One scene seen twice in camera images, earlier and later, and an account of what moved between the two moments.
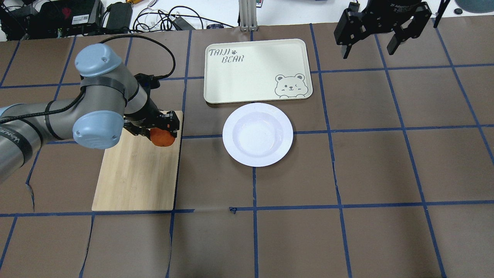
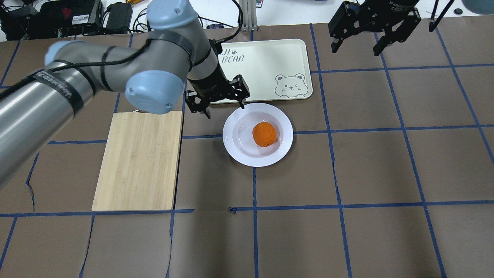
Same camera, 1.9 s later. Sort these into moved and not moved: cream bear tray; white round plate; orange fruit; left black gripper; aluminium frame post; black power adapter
Moved: orange fruit; left black gripper
Not moved: cream bear tray; black power adapter; aluminium frame post; white round plate
